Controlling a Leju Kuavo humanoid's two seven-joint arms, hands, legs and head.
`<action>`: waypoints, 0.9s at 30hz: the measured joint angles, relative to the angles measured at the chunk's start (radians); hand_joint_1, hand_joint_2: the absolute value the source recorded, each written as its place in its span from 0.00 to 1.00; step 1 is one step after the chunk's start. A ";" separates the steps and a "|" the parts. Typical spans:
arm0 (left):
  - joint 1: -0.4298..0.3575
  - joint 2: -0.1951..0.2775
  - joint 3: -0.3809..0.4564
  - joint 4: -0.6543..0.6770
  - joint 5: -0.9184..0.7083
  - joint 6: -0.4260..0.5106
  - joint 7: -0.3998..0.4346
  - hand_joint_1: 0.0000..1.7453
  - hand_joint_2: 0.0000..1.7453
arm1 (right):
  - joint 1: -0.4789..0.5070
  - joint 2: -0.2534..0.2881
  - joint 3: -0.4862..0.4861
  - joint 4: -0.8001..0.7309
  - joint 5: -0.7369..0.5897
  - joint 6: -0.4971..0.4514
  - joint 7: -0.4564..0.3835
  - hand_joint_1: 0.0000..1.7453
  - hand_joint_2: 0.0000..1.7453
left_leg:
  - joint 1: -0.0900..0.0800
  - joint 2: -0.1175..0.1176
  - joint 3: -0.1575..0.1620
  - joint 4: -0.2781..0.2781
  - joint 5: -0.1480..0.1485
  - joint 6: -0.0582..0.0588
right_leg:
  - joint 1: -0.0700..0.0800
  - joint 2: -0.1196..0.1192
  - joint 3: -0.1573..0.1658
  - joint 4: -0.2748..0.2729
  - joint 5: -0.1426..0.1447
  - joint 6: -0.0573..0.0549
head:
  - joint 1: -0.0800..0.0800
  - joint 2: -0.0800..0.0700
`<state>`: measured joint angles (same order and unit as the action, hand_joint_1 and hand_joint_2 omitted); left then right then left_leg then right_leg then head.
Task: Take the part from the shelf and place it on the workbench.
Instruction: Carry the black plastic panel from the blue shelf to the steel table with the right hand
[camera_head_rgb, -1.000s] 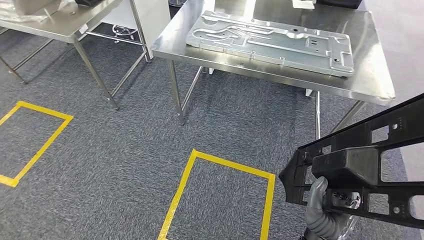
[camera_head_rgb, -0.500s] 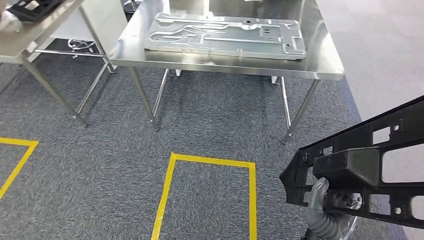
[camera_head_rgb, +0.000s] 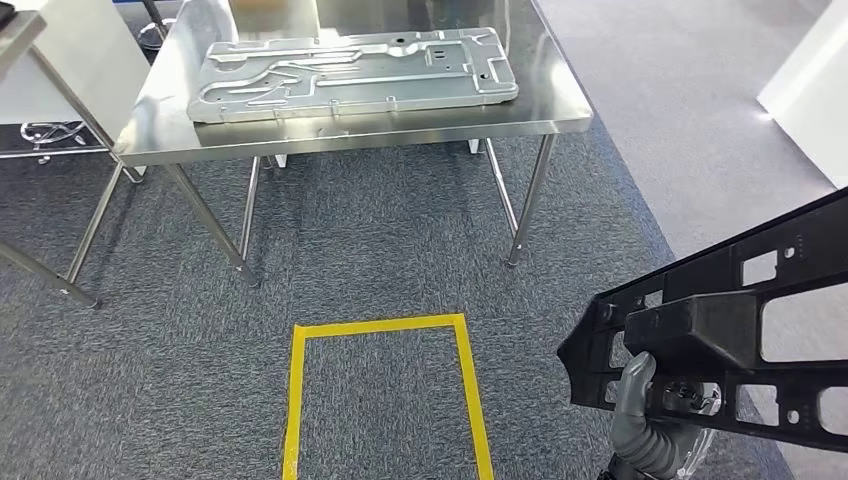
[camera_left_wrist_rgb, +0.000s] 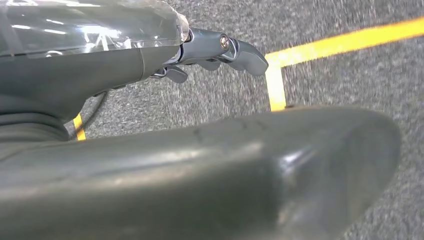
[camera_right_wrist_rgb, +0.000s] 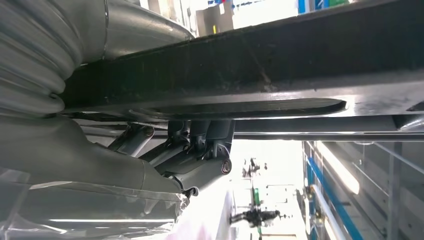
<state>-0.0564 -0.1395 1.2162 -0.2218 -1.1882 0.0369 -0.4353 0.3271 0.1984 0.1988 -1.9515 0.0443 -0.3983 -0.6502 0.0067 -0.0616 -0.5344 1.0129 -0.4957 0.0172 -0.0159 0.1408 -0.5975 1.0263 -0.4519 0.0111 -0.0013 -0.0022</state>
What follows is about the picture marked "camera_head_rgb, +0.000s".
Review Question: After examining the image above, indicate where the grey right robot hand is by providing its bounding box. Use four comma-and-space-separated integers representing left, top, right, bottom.
609, 351, 723, 436

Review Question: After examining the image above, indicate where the black plastic frame part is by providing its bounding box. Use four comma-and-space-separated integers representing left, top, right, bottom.
556, 187, 848, 455

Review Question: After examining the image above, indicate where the steel workbench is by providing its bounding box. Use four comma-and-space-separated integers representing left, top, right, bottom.
113, 0, 596, 287

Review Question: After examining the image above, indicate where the yellow floor tape square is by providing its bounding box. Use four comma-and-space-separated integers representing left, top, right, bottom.
281, 313, 496, 480

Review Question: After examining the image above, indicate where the white box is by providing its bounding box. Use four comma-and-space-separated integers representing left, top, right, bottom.
757, 0, 848, 191

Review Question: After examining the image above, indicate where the grey stamped metal panel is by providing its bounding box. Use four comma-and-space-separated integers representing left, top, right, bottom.
186, 27, 520, 125

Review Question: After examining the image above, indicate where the steel side table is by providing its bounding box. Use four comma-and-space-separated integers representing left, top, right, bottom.
0, 9, 144, 311

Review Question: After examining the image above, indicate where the black stanchion post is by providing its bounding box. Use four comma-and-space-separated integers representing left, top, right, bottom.
135, 0, 179, 53

